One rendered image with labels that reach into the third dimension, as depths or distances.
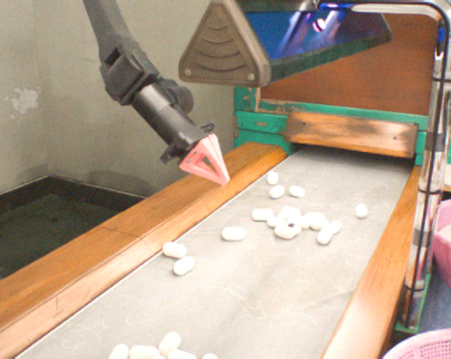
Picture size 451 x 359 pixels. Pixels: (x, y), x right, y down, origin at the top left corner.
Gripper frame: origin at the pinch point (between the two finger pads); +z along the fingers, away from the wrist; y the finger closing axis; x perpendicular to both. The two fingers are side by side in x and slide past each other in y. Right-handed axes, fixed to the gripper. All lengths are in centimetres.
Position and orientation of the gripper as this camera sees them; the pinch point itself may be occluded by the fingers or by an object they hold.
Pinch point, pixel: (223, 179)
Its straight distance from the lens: 82.3
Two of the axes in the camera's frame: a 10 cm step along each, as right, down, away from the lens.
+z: 6.8, 7.2, -1.5
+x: -5.6, 6.4, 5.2
